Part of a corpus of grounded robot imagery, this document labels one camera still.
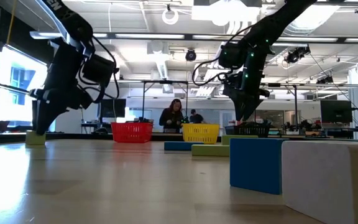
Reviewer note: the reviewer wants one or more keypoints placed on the red plastic basket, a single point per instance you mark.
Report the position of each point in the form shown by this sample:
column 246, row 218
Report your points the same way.
column 131, row 133

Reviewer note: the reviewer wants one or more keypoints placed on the blue cube block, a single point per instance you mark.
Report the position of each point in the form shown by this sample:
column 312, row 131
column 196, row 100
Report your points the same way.
column 255, row 165

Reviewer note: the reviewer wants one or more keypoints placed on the wooden rectangular block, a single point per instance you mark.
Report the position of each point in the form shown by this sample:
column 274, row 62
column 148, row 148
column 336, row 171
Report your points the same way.
column 329, row 183

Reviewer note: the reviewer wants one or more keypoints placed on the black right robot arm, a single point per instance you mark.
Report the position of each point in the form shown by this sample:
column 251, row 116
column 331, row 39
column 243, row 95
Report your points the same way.
column 275, row 21

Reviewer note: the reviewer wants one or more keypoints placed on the green cube block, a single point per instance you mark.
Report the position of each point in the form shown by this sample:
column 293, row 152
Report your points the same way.
column 35, row 138

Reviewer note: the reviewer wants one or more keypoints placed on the black gantry stand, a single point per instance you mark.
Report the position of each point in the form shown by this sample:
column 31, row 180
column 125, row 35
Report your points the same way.
column 296, row 102
column 165, row 82

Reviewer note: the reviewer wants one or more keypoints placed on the yellow plastic basket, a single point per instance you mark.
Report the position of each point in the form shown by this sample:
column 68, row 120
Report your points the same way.
column 200, row 134

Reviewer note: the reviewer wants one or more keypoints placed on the black ceiling camera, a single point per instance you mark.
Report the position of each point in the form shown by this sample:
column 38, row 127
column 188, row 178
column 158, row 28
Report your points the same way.
column 190, row 55
column 295, row 55

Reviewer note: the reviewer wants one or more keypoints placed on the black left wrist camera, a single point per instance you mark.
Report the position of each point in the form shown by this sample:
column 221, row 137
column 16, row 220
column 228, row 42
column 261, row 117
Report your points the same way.
column 99, row 70

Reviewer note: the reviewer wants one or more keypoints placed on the ceiling light bar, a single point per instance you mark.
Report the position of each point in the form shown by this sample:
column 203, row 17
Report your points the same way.
column 45, row 35

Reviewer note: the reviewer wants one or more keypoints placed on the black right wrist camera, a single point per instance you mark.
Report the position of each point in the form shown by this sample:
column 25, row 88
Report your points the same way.
column 232, row 56

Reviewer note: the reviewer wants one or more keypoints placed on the green rectangular block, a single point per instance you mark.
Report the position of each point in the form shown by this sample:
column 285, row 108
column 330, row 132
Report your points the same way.
column 210, row 150

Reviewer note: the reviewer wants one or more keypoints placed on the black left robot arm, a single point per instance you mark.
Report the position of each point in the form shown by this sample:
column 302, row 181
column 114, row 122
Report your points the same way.
column 70, row 21

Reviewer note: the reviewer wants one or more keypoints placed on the black computer monitor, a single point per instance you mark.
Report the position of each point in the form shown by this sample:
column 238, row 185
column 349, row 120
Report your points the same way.
column 336, row 111
column 113, row 108

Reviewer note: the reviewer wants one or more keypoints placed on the blue rectangular block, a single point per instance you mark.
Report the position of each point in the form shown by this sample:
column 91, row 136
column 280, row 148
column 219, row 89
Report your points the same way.
column 180, row 146

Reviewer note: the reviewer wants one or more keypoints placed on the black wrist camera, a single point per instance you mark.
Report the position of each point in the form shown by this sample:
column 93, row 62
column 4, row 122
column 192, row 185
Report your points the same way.
column 99, row 70
column 232, row 56

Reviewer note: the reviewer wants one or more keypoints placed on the person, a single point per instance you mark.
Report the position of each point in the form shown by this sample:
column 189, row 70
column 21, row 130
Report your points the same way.
column 170, row 116
column 196, row 117

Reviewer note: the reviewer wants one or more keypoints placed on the black plastic basket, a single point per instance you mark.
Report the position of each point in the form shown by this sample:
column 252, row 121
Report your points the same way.
column 248, row 130

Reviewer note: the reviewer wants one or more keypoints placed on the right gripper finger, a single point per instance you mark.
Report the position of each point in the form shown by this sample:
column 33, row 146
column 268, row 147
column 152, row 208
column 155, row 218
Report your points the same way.
column 244, row 107
column 256, row 104

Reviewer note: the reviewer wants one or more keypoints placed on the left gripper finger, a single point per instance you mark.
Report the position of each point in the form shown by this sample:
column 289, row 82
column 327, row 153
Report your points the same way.
column 34, row 115
column 48, row 115

